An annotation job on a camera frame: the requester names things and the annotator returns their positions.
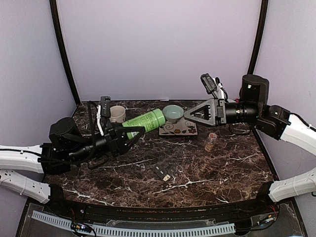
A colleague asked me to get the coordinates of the white floral ceramic mug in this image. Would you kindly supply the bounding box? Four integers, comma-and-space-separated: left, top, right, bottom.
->
110, 106, 126, 123

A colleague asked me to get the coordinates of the light green ceramic bowl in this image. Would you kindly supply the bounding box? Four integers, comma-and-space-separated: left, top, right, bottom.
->
162, 105, 184, 123

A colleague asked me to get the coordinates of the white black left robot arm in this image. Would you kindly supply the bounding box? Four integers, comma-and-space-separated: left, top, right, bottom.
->
0, 118, 146, 215

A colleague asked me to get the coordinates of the square floral ceramic plate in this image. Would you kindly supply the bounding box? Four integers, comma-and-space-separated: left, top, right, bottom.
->
158, 118, 198, 136

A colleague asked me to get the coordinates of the white slotted cable duct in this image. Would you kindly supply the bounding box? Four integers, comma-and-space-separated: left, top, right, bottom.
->
31, 211, 236, 237

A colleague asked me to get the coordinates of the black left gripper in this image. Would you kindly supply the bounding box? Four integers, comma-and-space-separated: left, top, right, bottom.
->
68, 122, 146, 166

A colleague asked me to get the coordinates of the black right frame post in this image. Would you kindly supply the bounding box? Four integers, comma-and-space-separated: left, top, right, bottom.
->
247, 0, 269, 74

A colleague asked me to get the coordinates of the clear pill bottle green label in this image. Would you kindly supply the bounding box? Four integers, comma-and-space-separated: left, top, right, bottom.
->
204, 133, 218, 152

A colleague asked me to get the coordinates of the black left frame post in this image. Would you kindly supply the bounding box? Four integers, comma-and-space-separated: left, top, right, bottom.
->
49, 0, 81, 106

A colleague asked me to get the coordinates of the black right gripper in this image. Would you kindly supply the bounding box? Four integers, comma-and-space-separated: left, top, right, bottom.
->
184, 97, 261, 127

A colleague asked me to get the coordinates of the black frame post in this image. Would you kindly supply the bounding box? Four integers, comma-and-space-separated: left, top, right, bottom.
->
247, 0, 269, 74
49, 0, 81, 106

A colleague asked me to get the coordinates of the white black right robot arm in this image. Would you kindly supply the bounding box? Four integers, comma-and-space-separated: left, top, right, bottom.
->
184, 74, 316, 214

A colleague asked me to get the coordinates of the green labelled supplement bottle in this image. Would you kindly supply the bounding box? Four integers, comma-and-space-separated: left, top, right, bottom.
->
122, 109, 166, 133

